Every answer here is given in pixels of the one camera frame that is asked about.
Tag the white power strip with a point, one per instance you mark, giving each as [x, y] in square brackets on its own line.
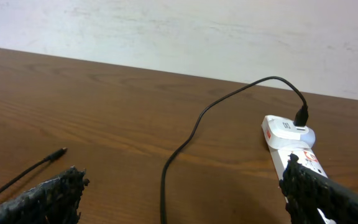
[306, 157]

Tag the white USB charger adapter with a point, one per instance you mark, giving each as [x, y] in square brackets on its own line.
[281, 134]

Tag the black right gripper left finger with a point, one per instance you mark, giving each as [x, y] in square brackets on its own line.
[54, 201]

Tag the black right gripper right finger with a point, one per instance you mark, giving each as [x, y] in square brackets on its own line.
[313, 198]

